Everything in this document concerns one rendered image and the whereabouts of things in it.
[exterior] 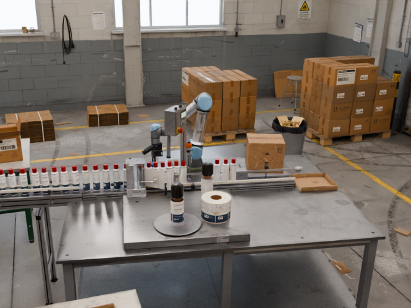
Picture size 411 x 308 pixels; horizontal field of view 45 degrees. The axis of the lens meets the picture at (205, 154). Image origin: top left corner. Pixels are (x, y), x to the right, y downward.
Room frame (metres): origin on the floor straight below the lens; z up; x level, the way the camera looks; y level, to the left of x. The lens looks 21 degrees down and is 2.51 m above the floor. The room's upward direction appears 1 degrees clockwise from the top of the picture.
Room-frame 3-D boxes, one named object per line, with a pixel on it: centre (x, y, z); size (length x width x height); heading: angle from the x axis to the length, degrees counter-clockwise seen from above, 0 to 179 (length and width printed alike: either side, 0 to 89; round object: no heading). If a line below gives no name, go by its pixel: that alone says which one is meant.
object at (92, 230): (3.41, -0.03, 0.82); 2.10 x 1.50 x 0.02; 100
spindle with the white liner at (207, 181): (3.22, -0.02, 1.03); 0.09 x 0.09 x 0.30
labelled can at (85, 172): (3.35, 0.88, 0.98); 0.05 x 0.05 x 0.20
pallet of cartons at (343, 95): (7.35, -2.13, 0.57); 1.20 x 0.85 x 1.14; 111
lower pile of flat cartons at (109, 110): (7.81, 1.62, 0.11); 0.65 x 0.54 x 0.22; 106
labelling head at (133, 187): (3.32, 0.51, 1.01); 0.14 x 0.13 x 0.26; 100
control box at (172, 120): (3.55, 0.23, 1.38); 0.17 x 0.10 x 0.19; 155
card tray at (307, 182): (3.65, -0.88, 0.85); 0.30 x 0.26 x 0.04; 100
